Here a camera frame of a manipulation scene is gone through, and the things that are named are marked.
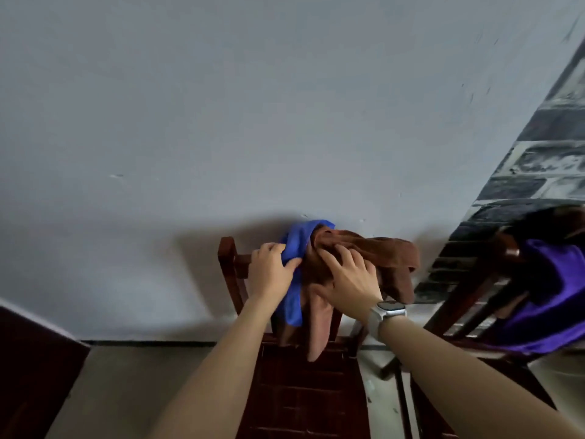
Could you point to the dark wooden furniture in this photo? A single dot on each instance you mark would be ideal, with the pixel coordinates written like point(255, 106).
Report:
point(32, 374)

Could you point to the person's right thumb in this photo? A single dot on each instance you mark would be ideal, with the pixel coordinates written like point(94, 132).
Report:
point(323, 291)

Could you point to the dark red wooden chair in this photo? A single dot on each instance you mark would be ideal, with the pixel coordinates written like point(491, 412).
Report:
point(301, 397)
point(461, 297)

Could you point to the brown cloth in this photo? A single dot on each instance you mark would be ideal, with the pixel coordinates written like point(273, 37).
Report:
point(379, 255)

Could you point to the blue cloth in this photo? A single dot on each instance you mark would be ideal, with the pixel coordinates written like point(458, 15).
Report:
point(297, 242)

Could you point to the person's right middle finger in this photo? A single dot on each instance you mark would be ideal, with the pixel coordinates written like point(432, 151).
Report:
point(349, 256)

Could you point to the person's right forearm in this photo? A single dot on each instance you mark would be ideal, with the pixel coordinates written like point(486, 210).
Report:
point(466, 384)

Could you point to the person's left forearm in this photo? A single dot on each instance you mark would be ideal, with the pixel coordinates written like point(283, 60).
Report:
point(219, 370)

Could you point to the person's right hand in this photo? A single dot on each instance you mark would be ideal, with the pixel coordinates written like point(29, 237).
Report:
point(354, 288)

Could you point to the purple cloth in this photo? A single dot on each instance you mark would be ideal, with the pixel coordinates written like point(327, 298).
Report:
point(548, 301)

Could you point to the person's left thumb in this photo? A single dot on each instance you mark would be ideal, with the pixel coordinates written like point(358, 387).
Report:
point(294, 264)

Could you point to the white smartwatch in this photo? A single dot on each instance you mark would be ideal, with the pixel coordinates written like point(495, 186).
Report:
point(386, 313)

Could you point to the person's left hand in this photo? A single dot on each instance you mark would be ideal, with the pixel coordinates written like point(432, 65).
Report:
point(267, 274)

